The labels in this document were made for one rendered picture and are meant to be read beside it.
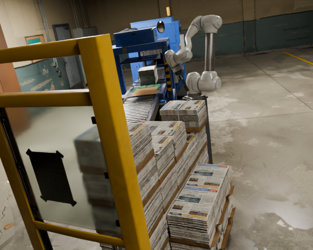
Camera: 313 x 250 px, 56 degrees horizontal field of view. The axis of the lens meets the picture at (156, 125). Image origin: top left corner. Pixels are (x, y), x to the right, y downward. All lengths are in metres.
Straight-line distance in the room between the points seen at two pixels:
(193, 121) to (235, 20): 9.43
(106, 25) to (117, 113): 11.15
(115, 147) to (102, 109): 0.16
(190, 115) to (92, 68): 1.71
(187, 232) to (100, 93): 1.33
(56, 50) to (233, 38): 10.96
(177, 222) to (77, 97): 1.25
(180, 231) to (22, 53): 1.51
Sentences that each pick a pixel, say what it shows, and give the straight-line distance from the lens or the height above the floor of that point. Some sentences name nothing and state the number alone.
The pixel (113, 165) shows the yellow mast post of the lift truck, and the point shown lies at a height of 1.34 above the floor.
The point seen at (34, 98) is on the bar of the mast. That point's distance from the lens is 1.38.
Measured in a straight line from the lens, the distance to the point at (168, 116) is 2.80.
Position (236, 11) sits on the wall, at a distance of 11.95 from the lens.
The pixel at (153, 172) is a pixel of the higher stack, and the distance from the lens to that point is 1.91.
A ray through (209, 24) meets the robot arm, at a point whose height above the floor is 1.74.
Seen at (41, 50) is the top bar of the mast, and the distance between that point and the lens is 1.27.
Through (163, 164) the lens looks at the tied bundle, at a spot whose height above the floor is 0.93.
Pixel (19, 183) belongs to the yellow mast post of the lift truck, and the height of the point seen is 1.18.
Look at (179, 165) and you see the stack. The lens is 2.30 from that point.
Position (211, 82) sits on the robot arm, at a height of 1.19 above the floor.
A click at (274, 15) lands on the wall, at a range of 12.23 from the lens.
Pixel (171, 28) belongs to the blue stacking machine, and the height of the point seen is 1.62.
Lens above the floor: 1.88
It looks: 20 degrees down
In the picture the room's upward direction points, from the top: 9 degrees counter-clockwise
